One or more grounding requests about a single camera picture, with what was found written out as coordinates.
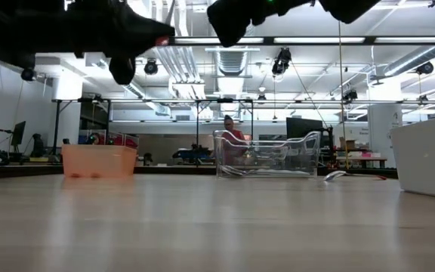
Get red storage box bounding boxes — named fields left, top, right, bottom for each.
left=106, top=131, right=140, bottom=149

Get wooden table pink items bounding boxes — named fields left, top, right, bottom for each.
left=334, top=150, right=388, bottom=169

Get blue table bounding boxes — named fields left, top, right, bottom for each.
left=171, top=147, right=214, bottom=160

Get white column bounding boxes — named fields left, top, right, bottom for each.
left=366, top=81, right=403, bottom=169
left=51, top=71, right=84, bottom=101

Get cardboard box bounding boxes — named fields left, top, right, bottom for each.
left=338, top=136, right=358, bottom=151

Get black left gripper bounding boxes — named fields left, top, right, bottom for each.
left=66, top=0, right=176, bottom=59

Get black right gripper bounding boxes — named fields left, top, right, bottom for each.
left=206, top=0, right=316, bottom=48

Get clear plastic bin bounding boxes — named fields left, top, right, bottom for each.
left=212, top=130, right=322, bottom=179

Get orange translucent plastic bin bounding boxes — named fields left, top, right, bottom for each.
left=61, top=144, right=138, bottom=178

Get black monitor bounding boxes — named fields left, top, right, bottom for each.
left=10, top=120, right=27, bottom=147
left=285, top=116, right=324, bottom=140

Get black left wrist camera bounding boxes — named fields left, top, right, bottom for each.
left=109, top=56, right=136, bottom=86

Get black aluminium table frame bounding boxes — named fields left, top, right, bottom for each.
left=0, top=162, right=399, bottom=181

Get black ceiling beam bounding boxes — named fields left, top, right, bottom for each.
left=164, top=36, right=435, bottom=47

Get black tall metal frame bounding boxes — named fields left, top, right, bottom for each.
left=51, top=97, right=435, bottom=167

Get white plastic bin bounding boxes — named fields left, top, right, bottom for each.
left=389, top=113, right=435, bottom=201

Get silver ventilation duct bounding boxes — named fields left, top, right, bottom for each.
left=206, top=22, right=261, bottom=76

